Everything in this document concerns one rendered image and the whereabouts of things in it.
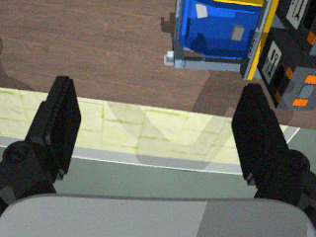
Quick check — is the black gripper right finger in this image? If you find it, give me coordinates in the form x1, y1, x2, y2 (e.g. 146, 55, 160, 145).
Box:
231, 83, 316, 230

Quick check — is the yellow bin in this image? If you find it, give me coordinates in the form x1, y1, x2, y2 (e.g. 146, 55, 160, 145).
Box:
214, 0, 264, 7

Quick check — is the yellow flat bar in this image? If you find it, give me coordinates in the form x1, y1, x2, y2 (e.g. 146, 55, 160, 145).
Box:
247, 0, 278, 80

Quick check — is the blue open bin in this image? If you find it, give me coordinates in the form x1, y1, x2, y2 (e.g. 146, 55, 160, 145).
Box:
179, 0, 263, 60

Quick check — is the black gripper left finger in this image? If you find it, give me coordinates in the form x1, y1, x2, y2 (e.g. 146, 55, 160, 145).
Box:
0, 76, 81, 217

